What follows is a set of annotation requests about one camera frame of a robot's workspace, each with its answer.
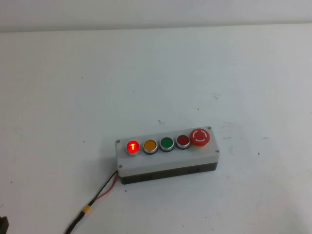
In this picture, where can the lit red push button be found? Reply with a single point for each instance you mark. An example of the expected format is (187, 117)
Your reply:
(133, 146)

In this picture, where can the green push button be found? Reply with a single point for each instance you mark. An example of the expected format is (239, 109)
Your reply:
(166, 143)

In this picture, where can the yellow push button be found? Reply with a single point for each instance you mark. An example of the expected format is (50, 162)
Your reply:
(150, 145)

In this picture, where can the dark red push button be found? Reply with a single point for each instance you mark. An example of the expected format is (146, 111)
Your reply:
(182, 140)

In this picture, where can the grey button control box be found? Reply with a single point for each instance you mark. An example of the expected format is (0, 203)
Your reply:
(158, 162)

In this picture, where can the red emergency stop button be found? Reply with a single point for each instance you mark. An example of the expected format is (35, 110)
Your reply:
(200, 136)

